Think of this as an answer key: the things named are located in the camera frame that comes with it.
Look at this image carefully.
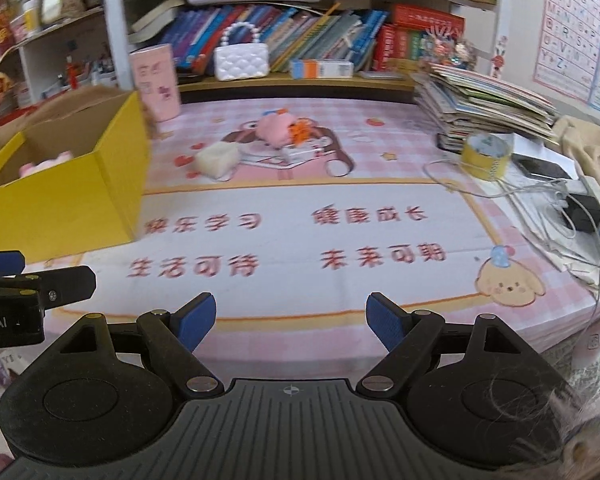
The yellow cardboard box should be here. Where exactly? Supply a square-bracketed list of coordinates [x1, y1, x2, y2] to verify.
[0, 91, 154, 265]

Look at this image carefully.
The bunch of pens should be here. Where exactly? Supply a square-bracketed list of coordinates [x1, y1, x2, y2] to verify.
[54, 55, 117, 92]

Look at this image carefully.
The cream sponge block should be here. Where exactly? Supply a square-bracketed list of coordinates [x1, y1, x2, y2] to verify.
[194, 142, 241, 181]

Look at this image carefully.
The orange pompom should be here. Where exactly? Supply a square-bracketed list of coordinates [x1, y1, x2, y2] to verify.
[289, 119, 314, 146]

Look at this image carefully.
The black power adapter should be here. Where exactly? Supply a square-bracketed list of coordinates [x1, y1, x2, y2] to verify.
[562, 195, 600, 234]

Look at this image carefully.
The white cable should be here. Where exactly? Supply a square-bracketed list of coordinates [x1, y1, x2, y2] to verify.
[422, 159, 600, 341]

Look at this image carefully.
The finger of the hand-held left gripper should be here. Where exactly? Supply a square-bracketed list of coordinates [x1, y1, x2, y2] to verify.
[0, 266, 97, 307]
[0, 251, 26, 277]

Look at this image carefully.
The black phone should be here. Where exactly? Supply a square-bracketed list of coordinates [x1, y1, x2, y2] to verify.
[515, 156, 572, 181]

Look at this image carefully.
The pink checked tablecloth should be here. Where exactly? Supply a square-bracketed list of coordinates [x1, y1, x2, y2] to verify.
[0, 97, 600, 377]

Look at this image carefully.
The row of colourful books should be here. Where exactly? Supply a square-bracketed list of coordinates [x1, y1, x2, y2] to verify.
[130, 2, 467, 74]

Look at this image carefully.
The alphabet wall poster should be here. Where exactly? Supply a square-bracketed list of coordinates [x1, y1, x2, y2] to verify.
[532, 0, 600, 99]

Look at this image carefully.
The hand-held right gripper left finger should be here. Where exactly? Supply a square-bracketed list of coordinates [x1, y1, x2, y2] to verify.
[60, 291, 226, 401]

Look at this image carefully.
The small white blue box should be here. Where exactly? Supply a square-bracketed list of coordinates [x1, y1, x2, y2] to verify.
[289, 58, 355, 80]

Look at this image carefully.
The pink printed box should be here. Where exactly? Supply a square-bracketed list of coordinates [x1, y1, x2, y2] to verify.
[129, 44, 182, 122]

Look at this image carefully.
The white shelf unit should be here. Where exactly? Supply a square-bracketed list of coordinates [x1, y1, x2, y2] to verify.
[10, 7, 119, 109]

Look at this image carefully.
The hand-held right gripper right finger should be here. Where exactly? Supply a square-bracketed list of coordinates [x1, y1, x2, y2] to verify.
[356, 292, 523, 401]

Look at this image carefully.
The cream fleece cloth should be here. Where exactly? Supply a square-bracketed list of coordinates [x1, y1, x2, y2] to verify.
[552, 115, 600, 187]

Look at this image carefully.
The stack of thin books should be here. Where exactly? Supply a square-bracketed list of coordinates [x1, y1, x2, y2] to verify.
[412, 62, 562, 149]

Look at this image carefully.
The white quilted pearl handbag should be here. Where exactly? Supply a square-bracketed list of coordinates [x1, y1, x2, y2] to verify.
[214, 22, 270, 82]

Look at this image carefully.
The pink plush toy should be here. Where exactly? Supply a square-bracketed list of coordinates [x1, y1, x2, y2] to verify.
[19, 151, 74, 177]
[256, 111, 301, 147]

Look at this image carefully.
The clear plastic packet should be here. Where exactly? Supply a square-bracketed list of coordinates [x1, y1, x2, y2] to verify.
[279, 144, 327, 167]

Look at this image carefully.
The yellow tape roll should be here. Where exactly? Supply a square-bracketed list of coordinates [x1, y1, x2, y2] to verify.
[461, 134, 515, 181]

